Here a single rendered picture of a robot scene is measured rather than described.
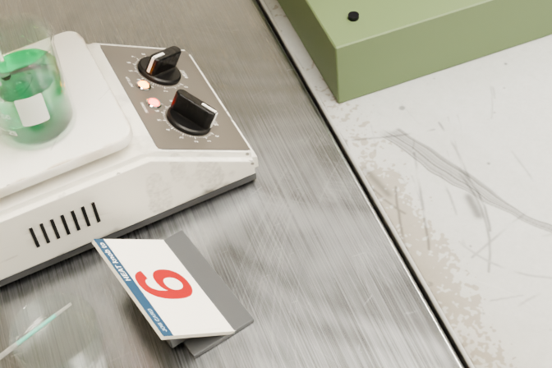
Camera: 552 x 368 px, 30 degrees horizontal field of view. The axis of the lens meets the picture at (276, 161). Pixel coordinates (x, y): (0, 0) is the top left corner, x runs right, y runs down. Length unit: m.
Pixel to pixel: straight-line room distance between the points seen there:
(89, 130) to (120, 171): 0.03
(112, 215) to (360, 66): 0.21
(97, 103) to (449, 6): 0.27
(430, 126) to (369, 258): 0.13
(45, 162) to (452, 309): 0.27
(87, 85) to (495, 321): 0.30
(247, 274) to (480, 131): 0.20
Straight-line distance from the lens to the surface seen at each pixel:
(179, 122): 0.70
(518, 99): 0.78
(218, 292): 0.67
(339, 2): 0.77
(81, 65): 0.71
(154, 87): 0.73
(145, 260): 0.67
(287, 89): 0.79
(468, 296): 0.67
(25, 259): 0.69
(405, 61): 0.77
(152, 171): 0.67
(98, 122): 0.67
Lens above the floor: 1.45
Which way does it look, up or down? 48 degrees down
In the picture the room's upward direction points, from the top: 7 degrees counter-clockwise
